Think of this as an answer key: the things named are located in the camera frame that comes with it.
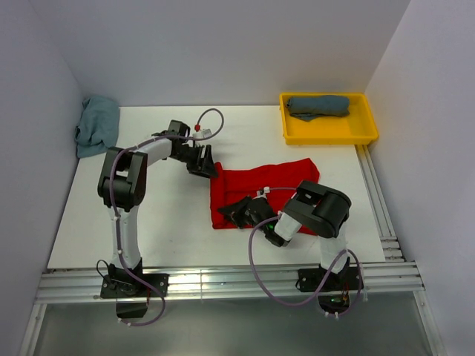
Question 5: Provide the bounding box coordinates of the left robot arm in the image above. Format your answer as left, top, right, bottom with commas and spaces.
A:
97, 120, 218, 296

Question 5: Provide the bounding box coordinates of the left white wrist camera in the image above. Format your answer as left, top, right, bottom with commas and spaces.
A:
192, 124, 212, 141

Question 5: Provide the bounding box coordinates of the rolled dark grey t shirt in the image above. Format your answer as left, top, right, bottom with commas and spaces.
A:
285, 95, 350, 122

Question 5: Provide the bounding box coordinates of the aluminium side rail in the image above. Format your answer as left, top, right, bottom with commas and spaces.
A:
355, 145, 406, 263

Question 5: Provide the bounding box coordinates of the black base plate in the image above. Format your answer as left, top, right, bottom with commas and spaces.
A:
99, 274, 169, 299
295, 267, 364, 292

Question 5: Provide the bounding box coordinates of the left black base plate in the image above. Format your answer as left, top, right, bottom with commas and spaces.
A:
99, 274, 169, 299

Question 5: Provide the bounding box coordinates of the aluminium front rail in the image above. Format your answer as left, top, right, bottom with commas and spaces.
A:
33, 262, 425, 304

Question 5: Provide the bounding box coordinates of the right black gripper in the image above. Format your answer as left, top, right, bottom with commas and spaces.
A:
217, 194, 268, 233

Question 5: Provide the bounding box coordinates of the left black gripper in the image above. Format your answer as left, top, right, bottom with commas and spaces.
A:
172, 144, 218, 179

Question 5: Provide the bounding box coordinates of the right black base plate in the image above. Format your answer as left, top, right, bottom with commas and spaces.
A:
295, 267, 364, 292

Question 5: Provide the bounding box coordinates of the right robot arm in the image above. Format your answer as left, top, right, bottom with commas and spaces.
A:
217, 180, 352, 289

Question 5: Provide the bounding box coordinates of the red t shirt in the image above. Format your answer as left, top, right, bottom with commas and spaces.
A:
210, 158, 320, 230

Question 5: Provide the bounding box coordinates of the yellow plastic tray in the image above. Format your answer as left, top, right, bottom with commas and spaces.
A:
279, 93, 379, 145

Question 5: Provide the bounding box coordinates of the light blue t shirt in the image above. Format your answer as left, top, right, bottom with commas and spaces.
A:
74, 96, 119, 159

